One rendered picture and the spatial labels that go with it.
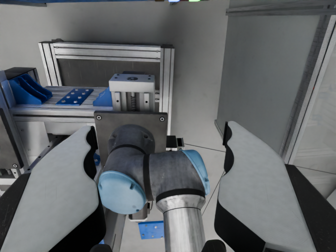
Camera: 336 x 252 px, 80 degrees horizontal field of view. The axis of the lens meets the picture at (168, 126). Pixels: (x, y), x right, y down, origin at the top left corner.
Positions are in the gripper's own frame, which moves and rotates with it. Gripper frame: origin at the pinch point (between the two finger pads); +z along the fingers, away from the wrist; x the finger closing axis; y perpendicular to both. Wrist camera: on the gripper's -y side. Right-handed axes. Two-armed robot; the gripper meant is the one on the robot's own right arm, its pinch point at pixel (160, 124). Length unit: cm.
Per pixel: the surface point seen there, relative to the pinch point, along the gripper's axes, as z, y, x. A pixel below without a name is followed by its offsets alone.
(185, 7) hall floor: 148, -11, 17
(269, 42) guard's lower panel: 79, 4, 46
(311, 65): 49, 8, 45
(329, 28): 48, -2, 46
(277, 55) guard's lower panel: 71, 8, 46
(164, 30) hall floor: 148, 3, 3
